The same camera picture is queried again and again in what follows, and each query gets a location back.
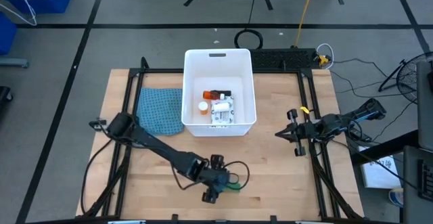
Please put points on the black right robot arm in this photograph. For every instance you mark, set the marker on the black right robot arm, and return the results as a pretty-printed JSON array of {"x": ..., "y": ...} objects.
[{"x": 348, "y": 120}]

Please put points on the teal patterned cloth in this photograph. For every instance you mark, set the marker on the teal patterned cloth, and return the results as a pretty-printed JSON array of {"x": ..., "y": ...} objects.
[{"x": 159, "y": 110}]

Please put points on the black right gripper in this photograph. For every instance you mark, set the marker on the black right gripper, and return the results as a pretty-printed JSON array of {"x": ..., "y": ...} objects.
[{"x": 306, "y": 131}]

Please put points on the black floor fan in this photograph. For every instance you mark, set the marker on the black floor fan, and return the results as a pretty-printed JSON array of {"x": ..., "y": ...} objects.
[{"x": 411, "y": 76}]

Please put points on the white printed paper box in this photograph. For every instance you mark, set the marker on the white printed paper box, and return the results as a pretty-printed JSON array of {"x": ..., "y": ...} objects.
[{"x": 379, "y": 171}]

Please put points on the dark amber pill bottle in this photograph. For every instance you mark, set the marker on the dark amber pill bottle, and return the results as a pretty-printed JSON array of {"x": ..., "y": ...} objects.
[{"x": 210, "y": 95}]

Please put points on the black perforated box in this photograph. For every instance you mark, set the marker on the black perforated box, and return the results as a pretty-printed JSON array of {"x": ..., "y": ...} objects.
[{"x": 284, "y": 59}]

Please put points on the black rectangular block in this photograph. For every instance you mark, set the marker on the black rectangular block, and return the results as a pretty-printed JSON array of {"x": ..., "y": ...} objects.
[{"x": 226, "y": 92}]

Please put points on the black table clamp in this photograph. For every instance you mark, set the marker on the black table clamp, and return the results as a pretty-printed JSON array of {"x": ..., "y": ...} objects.
[
  {"x": 175, "y": 218},
  {"x": 273, "y": 218}
]

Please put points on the blue and white shoe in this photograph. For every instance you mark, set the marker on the blue and white shoe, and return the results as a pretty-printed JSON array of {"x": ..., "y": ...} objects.
[{"x": 395, "y": 197}]

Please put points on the grey metal bar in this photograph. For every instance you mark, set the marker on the grey metal bar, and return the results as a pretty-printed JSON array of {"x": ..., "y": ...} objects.
[{"x": 13, "y": 62}]

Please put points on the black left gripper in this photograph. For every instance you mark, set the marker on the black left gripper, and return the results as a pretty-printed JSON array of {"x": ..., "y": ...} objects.
[{"x": 214, "y": 178}]

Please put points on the small white bottle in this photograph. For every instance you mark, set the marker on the small white bottle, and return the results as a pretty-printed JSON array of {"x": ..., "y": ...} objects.
[{"x": 221, "y": 107}]

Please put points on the white plastic bin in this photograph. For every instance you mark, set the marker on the white plastic bin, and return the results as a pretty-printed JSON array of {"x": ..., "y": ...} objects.
[{"x": 243, "y": 92}]

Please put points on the black caster foot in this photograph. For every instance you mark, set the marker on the black caster foot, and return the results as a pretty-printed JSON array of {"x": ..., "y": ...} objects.
[{"x": 5, "y": 95}]

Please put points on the yellow tag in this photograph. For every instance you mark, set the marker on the yellow tag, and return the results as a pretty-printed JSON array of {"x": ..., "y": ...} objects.
[{"x": 304, "y": 109}]

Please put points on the white printed gauze packet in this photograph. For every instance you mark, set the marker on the white printed gauze packet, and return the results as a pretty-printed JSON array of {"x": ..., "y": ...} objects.
[{"x": 223, "y": 117}]

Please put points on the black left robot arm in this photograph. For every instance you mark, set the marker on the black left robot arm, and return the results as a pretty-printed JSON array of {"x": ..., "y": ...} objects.
[{"x": 152, "y": 144}]

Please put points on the black metal table frame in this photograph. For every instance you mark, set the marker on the black metal table frame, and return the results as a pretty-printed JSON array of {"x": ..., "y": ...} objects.
[{"x": 304, "y": 85}]

